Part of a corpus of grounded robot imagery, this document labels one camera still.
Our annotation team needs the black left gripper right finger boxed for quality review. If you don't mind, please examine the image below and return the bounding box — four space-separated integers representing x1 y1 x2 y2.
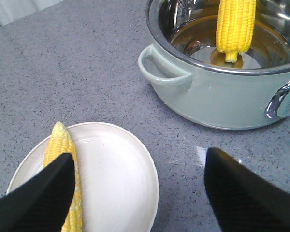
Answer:
204 147 290 232

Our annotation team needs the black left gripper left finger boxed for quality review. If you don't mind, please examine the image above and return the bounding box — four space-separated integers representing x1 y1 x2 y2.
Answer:
0 153 75 232

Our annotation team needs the pale yellow corn cob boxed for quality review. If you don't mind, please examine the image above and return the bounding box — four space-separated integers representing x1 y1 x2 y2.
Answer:
43 122 83 232

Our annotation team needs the white plate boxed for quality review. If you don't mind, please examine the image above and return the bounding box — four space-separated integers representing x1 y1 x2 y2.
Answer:
6 122 160 232

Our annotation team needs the tall yellow corn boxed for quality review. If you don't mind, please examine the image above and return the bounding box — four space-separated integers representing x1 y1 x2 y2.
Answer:
216 0 257 63

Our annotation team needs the pale green electric pot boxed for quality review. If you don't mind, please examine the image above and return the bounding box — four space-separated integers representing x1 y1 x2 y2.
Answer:
138 0 290 130

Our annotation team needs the grey curtain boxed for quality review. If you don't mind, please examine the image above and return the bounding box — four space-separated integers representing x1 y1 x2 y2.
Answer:
0 0 62 27

